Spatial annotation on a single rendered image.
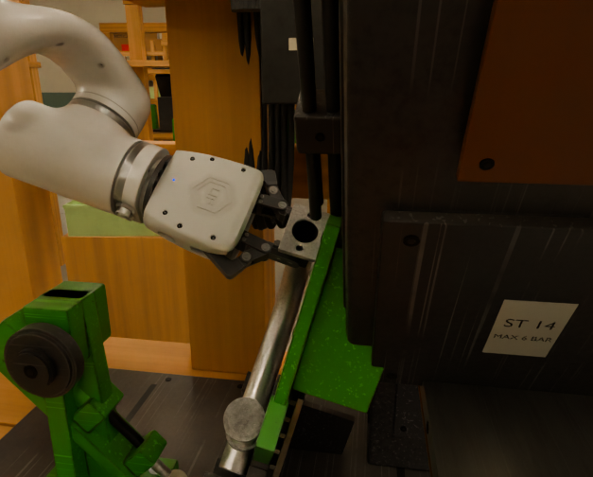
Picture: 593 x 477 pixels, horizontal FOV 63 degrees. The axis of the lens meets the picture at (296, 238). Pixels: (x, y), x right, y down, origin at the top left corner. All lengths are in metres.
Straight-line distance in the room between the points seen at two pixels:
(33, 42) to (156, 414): 0.54
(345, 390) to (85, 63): 0.40
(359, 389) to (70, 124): 0.38
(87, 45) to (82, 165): 0.11
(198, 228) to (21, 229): 0.54
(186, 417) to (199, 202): 0.39
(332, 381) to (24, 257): 0.69
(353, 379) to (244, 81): 0.48
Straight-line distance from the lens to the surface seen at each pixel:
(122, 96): 0.56
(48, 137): 0.54
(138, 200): 0.51
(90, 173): 0.51
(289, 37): 0.63
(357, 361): 0.42
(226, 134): 0.76
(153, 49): 10.17
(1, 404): 0.96
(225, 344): 0.88
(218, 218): 0.48
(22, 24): 0.49
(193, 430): 0.76
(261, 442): 0.44
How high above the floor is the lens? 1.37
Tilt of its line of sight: 18 degrees down
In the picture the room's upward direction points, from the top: straight up
